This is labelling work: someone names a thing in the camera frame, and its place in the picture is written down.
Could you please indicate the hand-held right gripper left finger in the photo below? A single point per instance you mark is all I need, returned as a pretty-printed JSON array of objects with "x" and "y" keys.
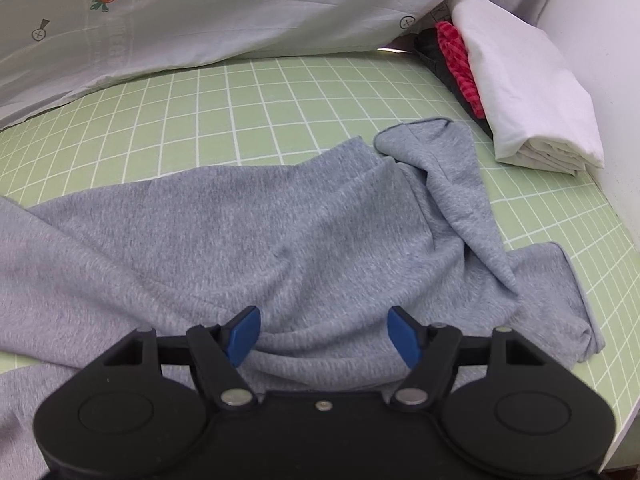
[{"x": 245, "y": 334}]

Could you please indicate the folded white cloth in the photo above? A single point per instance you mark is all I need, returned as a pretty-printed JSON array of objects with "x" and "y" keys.
[{"x": 520, "y": 85}]

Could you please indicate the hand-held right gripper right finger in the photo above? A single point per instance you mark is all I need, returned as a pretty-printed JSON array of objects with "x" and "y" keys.
[{"x": 402, "y": 336}]

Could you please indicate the red striped cloth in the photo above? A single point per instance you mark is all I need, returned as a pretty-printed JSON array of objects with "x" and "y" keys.
[{"x": 457, "y": 65}]

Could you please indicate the black cloth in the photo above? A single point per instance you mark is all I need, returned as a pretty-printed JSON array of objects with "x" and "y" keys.
[{"x": 440, "y": 57}]

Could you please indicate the grey garment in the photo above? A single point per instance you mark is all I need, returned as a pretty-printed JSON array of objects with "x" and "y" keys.
[{"x": 250, "y": 235}]

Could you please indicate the green grid mat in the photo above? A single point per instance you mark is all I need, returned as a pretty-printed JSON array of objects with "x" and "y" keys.
[{"x": 250, "y": 105}]

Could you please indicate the grey carrot print sheet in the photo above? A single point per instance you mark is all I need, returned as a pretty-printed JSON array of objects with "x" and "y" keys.
[{"x": 225, "y": 15}]

